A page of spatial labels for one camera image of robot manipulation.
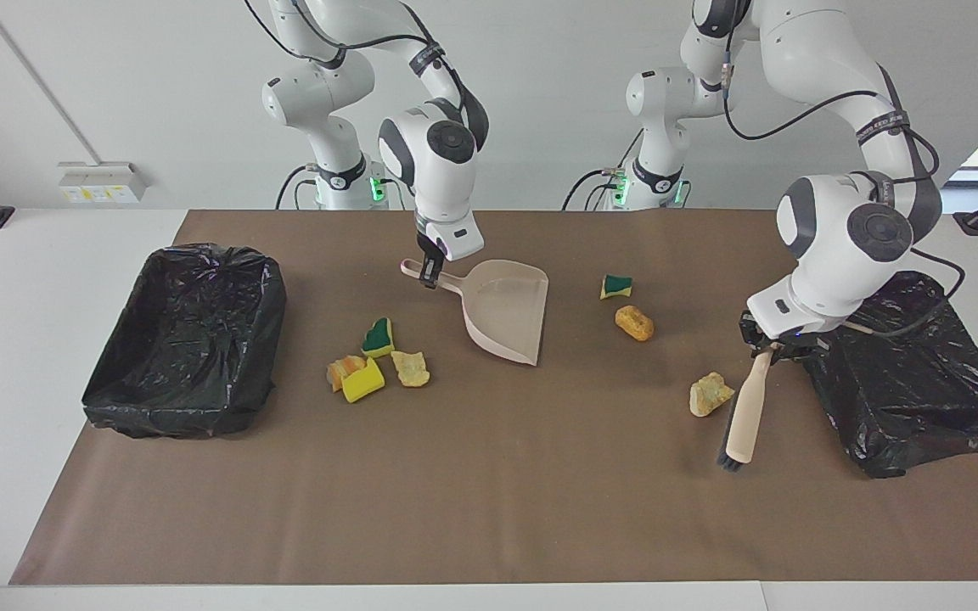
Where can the brown bread roll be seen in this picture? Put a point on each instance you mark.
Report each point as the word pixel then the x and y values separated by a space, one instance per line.
pixel 634 323

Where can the brown paper table mat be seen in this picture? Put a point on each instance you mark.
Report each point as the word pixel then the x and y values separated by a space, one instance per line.
pixel 455 509

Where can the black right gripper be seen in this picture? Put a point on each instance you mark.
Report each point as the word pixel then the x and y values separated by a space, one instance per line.
pixel 426 253

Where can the orange crusty bread piece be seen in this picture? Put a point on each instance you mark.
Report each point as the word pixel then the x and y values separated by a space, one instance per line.
pixel 340 369

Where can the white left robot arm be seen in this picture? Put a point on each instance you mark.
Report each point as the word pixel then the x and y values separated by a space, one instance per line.
pixel 829 255

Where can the yellow sponge block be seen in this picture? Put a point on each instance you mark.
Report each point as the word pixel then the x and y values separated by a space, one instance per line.
pixel 363 383

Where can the pale yellow foam piece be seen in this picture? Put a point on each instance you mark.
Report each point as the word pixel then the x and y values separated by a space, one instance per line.
pixel 411 369

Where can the pale bread chunk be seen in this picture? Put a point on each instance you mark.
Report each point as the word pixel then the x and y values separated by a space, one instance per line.
pixel 710 395

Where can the pink plastic dustpan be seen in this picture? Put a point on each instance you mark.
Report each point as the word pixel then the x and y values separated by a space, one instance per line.
pixel 506 310

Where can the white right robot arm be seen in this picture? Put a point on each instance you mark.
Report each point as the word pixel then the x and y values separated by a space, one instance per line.
pixel 438 182

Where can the thick green yellow sponge scrap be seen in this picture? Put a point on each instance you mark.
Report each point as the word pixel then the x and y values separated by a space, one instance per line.
pixel 379 338

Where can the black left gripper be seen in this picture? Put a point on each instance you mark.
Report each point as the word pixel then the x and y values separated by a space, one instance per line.
pixel 799 344

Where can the black bag lined bin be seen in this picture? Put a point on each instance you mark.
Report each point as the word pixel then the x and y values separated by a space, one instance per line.
pixel 922 399
pixel 183 339

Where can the white wall socket box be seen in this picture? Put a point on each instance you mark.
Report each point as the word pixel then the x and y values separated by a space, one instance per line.
pixel 103 182

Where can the thin green yellow sponge scrap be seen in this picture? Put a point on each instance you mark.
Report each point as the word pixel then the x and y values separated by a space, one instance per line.
pixel 616 287

